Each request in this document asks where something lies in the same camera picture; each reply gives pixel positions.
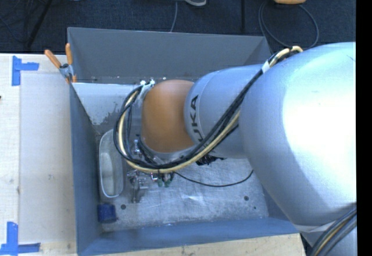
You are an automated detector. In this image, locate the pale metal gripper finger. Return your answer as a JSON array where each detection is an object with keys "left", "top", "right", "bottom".
[
  {"left": 138, "top": 175, "right": 150, "bottom": 195},
  {"left": 127, "top": 169, "right": 140, "bottom": 204}
]

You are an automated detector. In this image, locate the clear plastic container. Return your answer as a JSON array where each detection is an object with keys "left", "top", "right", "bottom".
[{"left": 98, "top": 129, "right": 125, "bottom": 199}]

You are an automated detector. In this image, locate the dark blue ribbed cylinder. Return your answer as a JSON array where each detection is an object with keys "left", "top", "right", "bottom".
[{"left": 96, "top": 202, "right": 118, "bottom": 224}]

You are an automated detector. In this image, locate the grey metal bin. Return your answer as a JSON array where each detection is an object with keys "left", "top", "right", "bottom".
[{"left": 66, "top": 27, "right": 301, "bottom": 256}]

